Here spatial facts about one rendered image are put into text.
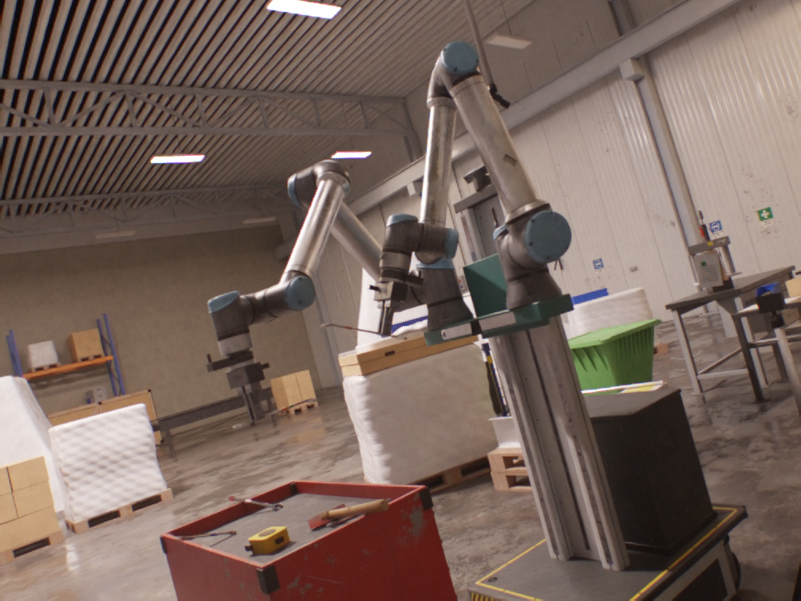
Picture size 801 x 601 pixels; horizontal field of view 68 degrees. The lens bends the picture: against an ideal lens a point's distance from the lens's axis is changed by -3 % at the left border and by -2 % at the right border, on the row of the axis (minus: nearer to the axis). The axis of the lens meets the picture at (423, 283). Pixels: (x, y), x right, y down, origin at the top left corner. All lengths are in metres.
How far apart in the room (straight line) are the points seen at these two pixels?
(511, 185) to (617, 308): 7.72
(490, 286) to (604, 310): 7.20
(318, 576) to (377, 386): 3.68
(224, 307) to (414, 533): 0.77
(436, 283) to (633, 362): 3.13
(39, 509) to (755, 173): 13.04
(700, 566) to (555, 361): 0.87
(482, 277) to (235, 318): 1.02
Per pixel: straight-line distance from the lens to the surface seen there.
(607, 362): 5.07
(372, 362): 5.07
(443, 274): 2.35
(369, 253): 2.32
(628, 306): 9.58
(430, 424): 5.19
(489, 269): 2.32
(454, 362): 5.23
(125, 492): 8.92
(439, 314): 2.34
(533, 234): 1.81
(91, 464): 8.82
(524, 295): 1.98
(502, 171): 1.88
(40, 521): 8.61
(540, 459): 2.47
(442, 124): 2.03
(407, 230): 1.76
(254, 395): 1.72
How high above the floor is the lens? 1.33
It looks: 4 degrees up
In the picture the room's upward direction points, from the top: 15 degrees counter-clockwise
